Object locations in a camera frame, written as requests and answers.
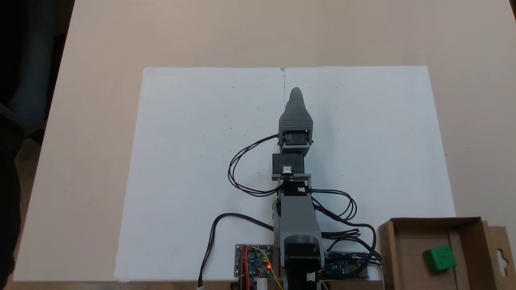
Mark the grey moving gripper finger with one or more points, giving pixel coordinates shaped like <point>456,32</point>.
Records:
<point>296,114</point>

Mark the green dice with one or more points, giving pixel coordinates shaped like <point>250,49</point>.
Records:
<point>439,258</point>

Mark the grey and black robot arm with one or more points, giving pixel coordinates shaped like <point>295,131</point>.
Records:
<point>298,213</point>

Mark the white paper sheet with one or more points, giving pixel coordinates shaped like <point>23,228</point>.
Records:
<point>383,141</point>
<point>181,141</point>

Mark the blue circuit board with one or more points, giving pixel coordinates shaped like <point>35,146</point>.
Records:
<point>346,268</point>

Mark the white usb plug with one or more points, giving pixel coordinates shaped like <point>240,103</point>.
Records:
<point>262,284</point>

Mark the brown cardboard box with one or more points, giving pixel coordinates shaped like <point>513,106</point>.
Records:
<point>407,257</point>

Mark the blue grey upright panel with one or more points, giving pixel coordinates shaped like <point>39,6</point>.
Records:
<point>36,60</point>

